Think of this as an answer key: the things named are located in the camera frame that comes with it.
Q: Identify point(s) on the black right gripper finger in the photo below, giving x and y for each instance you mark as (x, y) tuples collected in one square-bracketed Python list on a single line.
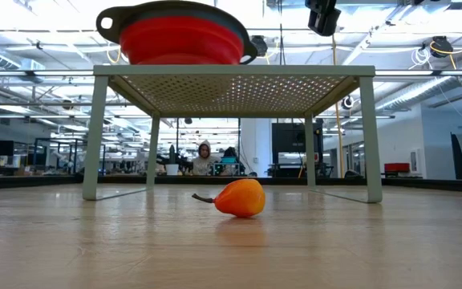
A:
[(323, 18)]

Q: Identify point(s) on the green perforated metal shelf riser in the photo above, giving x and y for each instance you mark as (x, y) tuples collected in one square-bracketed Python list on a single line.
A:
[(235, 71)]

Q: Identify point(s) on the red collapsible colander bowl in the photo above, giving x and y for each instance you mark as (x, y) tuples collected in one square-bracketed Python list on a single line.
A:
[(181, 40)]

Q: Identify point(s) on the small orange yellow pear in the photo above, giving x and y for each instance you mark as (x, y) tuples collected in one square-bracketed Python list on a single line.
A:
[(241, 198)]

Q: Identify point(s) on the black workstation table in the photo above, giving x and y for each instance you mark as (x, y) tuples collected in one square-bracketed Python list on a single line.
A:
[(287, 170)]

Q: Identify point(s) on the red box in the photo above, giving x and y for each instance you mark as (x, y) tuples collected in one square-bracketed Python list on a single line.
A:
[(397, 167)]

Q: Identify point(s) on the person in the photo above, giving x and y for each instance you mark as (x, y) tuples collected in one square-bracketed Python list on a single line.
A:
[(204, 162)]

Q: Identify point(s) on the dark green cactus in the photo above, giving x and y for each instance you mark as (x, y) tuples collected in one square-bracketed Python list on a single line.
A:
[(172, 154)]

